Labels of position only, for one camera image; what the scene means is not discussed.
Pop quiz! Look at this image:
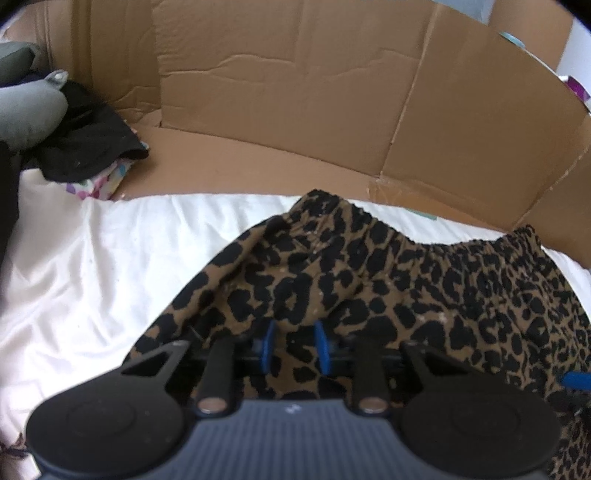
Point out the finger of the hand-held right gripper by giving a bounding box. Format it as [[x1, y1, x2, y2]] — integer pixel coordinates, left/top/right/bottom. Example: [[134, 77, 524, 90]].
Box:
[[549, 370, 591, 415]]

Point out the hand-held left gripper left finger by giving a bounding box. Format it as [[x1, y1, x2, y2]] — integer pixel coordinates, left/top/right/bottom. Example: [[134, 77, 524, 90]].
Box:
[[121, 320, 279, 415]]

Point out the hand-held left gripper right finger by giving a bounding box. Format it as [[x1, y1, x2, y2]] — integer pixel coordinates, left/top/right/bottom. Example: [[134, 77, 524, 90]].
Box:
[[313, 320, 465, 415]]

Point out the leopard print skirt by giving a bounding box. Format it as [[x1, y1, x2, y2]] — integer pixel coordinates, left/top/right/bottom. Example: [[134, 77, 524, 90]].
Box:
[[129, 188, 591, 480]]

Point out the white printed blanket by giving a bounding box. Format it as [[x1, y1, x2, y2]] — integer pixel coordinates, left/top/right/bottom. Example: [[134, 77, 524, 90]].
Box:
[[0, 171, 591, 480]]

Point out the colourful dotted cloth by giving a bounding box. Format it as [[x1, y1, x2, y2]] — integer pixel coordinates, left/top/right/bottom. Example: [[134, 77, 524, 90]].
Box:
[[65, 141, 151, 201]]

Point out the brown cardboard sheet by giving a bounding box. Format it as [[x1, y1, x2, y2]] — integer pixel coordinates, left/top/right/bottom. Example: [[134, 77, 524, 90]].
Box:
[[0, 0, 591, 271]]

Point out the black crumpled cloth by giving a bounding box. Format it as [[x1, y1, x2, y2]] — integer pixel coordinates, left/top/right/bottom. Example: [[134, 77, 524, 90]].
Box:
[[21, 80, 149, 183]]

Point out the purple patterned object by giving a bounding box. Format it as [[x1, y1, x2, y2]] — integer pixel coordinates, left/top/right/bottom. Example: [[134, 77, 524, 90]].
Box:
[[560, 74, 591, 106]]

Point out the grey neck pillow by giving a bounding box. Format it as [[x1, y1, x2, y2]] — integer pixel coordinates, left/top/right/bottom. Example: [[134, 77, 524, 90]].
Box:
[[0, 41, 70, 153]]

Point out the teal object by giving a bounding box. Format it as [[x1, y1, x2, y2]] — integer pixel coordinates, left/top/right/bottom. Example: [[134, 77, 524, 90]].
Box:
[[498, 30, 528, 51]]

